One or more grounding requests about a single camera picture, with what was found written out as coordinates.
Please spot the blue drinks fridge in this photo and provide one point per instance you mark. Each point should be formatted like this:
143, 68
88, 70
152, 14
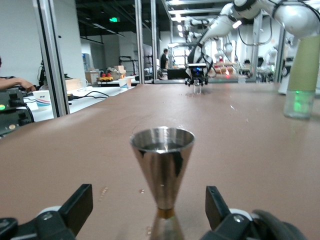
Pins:
86, 62

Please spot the light wooden box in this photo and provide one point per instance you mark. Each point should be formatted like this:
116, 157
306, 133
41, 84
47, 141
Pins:
73, 85

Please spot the bystander bare forearm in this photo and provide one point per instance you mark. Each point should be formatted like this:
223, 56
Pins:
15, 82

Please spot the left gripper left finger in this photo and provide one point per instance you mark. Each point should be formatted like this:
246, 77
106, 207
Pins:
70, 215

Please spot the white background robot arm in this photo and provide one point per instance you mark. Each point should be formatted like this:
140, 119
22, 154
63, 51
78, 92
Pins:
192, 22
270, 60

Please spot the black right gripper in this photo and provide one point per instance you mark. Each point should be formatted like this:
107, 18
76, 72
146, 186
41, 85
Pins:
197, 73

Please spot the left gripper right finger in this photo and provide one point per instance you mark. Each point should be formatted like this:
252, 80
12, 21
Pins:
217, 212

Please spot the black power supply box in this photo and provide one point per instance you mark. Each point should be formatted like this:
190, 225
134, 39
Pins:
12, 117

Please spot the steel double jigger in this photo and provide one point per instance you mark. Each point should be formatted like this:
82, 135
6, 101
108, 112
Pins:
162, 170

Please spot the green exit sign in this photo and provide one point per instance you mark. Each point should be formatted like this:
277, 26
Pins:
114, 19

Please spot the standing person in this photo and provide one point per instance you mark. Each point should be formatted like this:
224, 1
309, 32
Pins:
164, 60

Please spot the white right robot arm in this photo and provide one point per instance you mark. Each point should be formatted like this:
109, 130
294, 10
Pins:
295, 15

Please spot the yellow emergency stop box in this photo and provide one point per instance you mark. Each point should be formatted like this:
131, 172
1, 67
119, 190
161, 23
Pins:
105, 78

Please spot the brown cardboard box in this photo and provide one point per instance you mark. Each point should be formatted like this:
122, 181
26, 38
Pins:
119, 68
92, 77

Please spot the aluminium frame post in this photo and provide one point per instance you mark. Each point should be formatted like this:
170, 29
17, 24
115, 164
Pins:
256, 50
140, 50
155, 50
56, 75
280, 55

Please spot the brown table cover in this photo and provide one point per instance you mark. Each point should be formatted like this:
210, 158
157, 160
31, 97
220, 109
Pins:
225, 150

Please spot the yellow-green shaker bottle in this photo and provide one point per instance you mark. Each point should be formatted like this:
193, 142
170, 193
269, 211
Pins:
303, 70

